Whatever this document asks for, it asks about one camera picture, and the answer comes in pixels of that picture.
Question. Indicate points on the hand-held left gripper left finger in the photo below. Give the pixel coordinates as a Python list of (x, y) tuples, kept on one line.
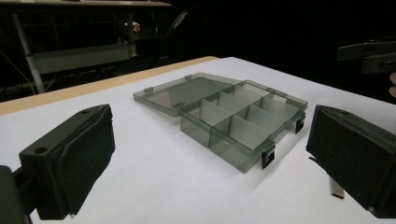
[(77, 155)]

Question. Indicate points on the metal shelf frame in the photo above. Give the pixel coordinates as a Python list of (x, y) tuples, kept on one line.
[(81, 56)]

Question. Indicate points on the small metal strip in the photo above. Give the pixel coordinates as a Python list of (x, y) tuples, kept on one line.
[(336, 189)]

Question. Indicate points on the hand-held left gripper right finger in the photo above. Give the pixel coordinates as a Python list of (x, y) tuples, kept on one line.
[(351, 149)]

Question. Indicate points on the clear grey compartment box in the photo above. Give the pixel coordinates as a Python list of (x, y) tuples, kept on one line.
[(236, 124)]

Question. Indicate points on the black office chair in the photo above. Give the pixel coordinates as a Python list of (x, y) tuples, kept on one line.
[(186, 34)]

